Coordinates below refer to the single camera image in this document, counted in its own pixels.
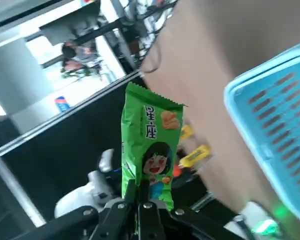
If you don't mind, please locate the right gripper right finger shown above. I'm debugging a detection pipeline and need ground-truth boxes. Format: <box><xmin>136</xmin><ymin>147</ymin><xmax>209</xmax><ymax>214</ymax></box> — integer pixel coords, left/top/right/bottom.
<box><xmin>137</xmin><ymin>179</ymin><xmax>243</xmax><ymax>240</ymax></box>

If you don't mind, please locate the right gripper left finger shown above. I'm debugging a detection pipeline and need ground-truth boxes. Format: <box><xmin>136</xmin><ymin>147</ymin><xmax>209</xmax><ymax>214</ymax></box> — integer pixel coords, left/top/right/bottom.
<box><xmin>22</xmin><ymin>179</ymin><xmax>139</xmax><ymax>240</ymax></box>

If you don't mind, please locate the green snack packet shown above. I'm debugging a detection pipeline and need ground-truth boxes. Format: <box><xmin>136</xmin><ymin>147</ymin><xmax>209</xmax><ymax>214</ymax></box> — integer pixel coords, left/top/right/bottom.
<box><xmin>120</xmin><ymin>81</ymin><xmax>189</xmax><ymax>213</ymax></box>

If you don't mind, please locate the blue plastic basket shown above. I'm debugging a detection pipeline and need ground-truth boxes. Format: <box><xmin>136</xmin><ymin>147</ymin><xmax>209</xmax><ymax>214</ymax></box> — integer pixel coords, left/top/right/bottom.
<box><xmin>223</xmin><ymin>40</ymin><xmax>300</xmax><ymax>219</ymax></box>

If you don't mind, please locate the person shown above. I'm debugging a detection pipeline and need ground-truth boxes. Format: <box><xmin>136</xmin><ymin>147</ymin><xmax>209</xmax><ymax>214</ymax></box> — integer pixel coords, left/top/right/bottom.
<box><xmin>60</xmin><ymin>41</ymin><xmax>102</xmax><ymax>77</ymax></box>

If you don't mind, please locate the aluminium frame post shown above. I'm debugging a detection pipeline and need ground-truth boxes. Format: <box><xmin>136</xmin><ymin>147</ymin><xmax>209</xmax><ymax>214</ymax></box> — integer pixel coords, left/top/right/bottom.
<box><xmin>0</xmin><ymin>71</ymin><xmax>141</xmax><ymax>159</ymax></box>

